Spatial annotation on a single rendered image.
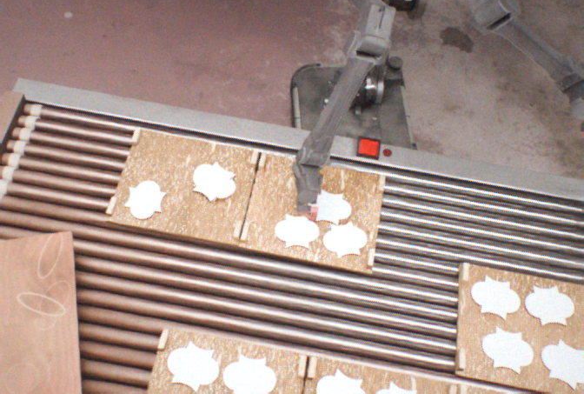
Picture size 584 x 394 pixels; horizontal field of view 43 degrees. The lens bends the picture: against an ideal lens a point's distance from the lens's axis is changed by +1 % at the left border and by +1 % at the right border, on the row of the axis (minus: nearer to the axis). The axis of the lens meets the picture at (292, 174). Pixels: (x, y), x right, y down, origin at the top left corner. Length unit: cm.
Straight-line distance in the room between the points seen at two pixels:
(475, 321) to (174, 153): 107
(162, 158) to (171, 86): 139
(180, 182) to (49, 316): 58
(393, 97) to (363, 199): 122
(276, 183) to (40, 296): 79
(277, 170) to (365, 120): 107
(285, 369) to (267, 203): 53
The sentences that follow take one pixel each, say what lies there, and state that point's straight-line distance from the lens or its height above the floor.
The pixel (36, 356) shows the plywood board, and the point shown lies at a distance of 209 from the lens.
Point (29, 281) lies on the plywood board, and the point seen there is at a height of 104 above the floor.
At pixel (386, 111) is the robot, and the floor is 24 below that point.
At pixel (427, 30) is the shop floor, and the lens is 418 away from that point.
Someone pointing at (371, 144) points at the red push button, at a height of 93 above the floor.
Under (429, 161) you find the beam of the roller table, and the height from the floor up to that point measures 92.
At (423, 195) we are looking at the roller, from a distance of 246.
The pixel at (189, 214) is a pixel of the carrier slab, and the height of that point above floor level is 94.
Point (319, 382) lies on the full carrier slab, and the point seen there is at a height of 95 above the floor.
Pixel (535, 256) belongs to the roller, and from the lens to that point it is 246.
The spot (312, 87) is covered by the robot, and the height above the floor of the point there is 24.
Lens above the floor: 297
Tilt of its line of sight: 58 degrees down
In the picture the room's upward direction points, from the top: 8 degrees clockwise
